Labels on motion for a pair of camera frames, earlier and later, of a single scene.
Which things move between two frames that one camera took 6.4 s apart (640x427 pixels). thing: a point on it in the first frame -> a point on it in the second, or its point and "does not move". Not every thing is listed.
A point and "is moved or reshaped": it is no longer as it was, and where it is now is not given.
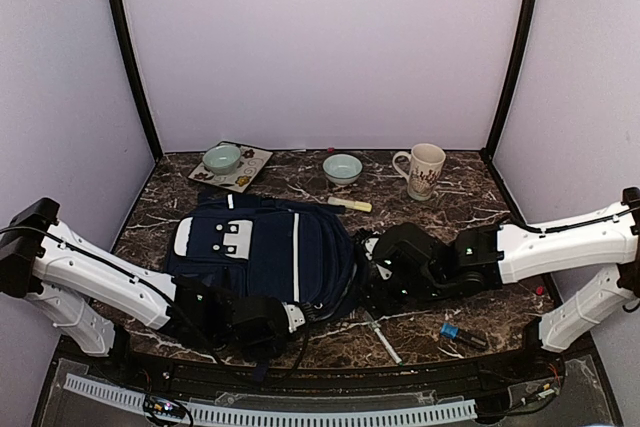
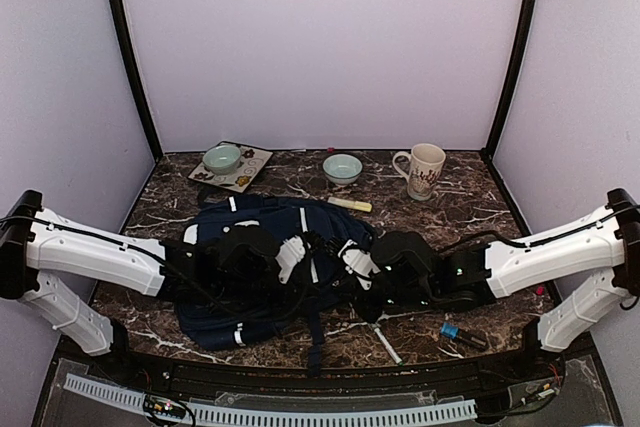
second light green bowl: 222,159 does not move
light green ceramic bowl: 342,168 does not move
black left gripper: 270,347 -> 299,286
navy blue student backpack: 257,246 is moved or reshaped
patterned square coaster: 252,162 does not move
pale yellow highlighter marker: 350,204 does not move
